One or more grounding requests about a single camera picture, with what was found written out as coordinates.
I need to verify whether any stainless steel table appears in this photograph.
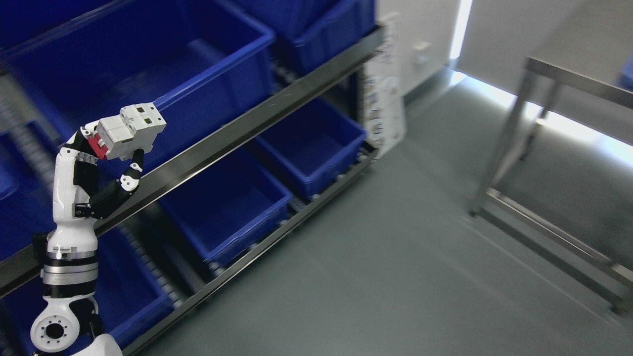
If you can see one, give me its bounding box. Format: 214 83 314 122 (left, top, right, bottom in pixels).
468 54 632 314

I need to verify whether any blue bin top right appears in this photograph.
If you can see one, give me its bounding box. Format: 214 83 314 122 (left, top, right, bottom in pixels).
232 0 376 75

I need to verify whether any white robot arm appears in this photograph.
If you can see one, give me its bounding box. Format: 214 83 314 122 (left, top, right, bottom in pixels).
30 249 123 356

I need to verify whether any metal shelf rack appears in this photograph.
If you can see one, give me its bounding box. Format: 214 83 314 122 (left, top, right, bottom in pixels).
0 25 386 356

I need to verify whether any large blue bin top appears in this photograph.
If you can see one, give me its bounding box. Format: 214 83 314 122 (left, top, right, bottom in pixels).
1 0 275 171

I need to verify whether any white sign board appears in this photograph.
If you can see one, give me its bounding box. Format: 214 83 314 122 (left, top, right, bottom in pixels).
362 12 407 160

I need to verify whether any blue bin lower right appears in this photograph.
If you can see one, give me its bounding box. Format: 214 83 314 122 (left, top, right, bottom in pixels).
246 98 366 200

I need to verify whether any blue bin lower middle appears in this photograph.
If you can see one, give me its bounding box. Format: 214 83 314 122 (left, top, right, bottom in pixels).
160 149 292 269

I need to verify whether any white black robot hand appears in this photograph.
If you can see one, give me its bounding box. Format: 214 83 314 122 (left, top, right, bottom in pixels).
46 127 144 260

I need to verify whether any white wall box left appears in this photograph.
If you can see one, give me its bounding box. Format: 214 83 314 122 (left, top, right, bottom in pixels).
412 41 432 67

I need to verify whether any white red circuit breaker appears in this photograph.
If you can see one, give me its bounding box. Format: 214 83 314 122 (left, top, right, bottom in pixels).
88 103 167 161

